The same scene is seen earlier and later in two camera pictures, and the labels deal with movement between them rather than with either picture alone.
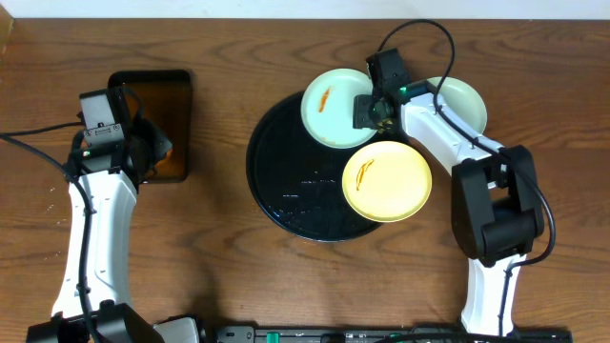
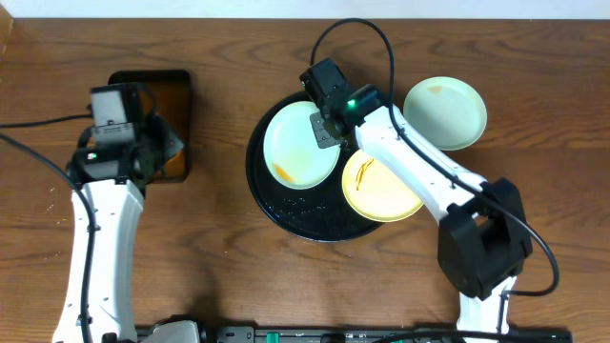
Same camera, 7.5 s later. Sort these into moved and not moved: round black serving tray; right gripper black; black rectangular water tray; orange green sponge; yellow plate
Moved: orange green sponge; right gripper black
Not moved: black rectangular water tray; round black serving tray; yellow plate
